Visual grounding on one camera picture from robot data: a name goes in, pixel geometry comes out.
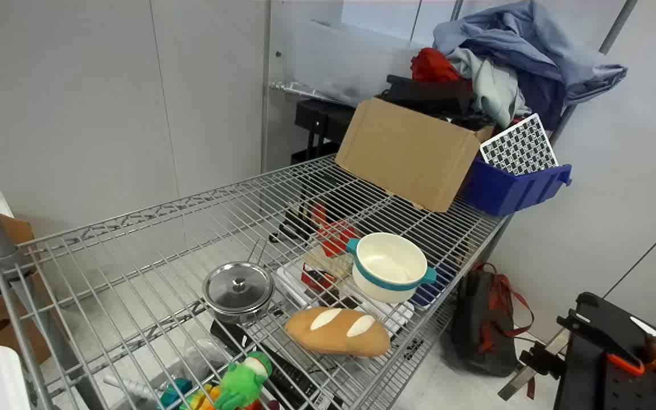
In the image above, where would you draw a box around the brown plush bread loaf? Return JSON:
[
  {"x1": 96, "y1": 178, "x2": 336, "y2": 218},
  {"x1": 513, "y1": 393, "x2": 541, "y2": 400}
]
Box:
[{"x1": 283, "y1": 306, "x2": 392, "y2": 360}]

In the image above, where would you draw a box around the red plastic object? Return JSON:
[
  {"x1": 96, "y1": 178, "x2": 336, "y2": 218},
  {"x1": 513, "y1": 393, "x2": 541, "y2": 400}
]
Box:
[{"x1": 309, "y1": 203, "x2": 359, "y2": 260}]

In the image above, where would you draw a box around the white bowl teal rim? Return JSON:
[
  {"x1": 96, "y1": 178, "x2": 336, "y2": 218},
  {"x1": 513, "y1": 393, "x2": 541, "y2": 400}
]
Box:
[{"x1": 343, "y1": 229, "x2": 440, "y2": 306}]

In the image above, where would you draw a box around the black side table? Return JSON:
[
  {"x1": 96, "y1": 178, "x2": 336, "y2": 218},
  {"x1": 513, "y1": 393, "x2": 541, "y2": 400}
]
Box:
[{"x1": 289, "y1": 97, "x2": 357, "y2": 166}]

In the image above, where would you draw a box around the cardboard box flap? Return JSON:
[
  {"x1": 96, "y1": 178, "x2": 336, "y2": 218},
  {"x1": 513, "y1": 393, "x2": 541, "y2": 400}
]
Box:
[{"x1": 335, "y1": 96, "x2": 496, "y2": 215}]

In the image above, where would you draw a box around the glass pot lid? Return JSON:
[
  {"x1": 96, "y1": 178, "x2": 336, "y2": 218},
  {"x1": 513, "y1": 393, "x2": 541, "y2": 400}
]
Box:
[{"x1": 203, "y1": 260, "x2": 278, "y2": 319}]

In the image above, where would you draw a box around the black folded fabric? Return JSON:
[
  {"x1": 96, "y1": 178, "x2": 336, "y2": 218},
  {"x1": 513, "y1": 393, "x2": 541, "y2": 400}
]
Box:
[{"x1": 375, "y1": 72, "x2": 496, "y2": 131}]

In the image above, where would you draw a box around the red crumpled cloth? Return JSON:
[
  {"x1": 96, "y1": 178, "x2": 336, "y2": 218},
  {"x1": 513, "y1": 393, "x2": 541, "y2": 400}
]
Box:
[{"x1": 408, "y1": 45, "x2": 464, "y2": 86}]

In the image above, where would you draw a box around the blue plastic storage bin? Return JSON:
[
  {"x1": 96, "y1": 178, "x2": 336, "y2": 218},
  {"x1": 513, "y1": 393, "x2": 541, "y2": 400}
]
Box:
[{"x1": 460, "y1": 155, "x2": 574, "y2": 218}]

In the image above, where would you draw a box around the black red backpack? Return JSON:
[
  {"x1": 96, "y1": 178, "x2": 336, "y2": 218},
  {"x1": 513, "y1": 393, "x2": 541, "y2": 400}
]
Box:
[{"x1": 448, "y1": 260, "x2": 538, "y2": 379}]

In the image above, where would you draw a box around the green plush toy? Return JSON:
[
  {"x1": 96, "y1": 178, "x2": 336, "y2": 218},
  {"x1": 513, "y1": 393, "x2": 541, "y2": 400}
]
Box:
[{"x1": 157, "y1": 348, "x2": 275, "y2": 410}]

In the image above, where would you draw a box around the white perforated panel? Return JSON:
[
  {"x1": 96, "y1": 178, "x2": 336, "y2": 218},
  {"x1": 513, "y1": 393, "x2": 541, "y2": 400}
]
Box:
[{"x1": 477, "y1": 111, "x2": 562, "y2": 178}]

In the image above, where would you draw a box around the grey green cloth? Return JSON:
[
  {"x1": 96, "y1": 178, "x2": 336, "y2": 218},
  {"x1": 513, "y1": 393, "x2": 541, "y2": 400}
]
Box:
[{"x1": 448, "y1": 47, "x2": 533, "y2": 128}]

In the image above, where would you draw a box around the blue crumpled cloth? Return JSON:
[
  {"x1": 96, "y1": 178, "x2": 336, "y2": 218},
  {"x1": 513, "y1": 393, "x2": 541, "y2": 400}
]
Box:
[{"x1": 431, "y1": 0, "x2": 629, "y2": 128}]

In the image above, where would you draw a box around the black work cart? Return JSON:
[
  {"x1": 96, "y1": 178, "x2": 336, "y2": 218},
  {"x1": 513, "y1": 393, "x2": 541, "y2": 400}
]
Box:
[{"x1": 554, "y1": 291, "x2": 656, "y2": 410}]

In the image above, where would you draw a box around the grey wire shelf rack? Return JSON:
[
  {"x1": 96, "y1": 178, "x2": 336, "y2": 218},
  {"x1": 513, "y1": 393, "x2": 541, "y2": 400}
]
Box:
[{"x1": 0, "y1": 155, "x2": 513, "y2": 410}]

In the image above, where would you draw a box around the orange handled tool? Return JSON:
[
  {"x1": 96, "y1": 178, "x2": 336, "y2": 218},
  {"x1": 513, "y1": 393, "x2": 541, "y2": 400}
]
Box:
[{"x1": 606, "y1": 350, "x2": 646, "y2": 380}]

